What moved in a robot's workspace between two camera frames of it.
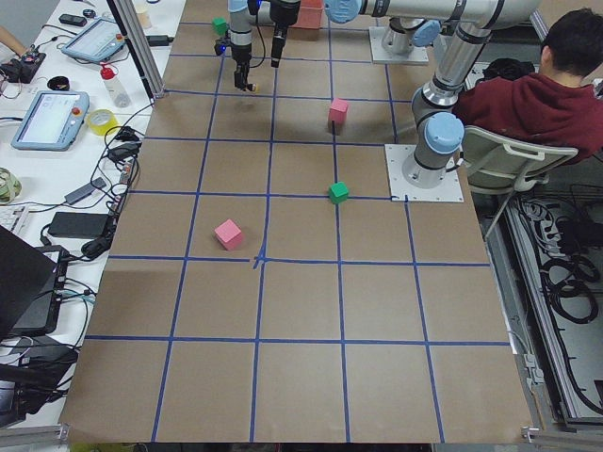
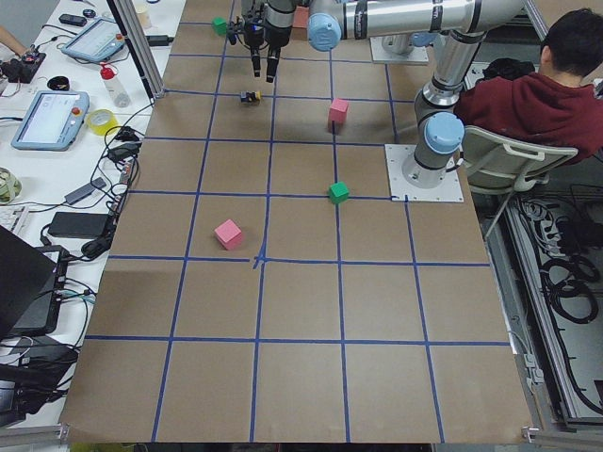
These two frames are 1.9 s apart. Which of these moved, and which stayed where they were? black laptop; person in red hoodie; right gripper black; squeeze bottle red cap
Moved: right gripper black
Stayed: black laptop; squeeze bottle red cap; person in red hoodie
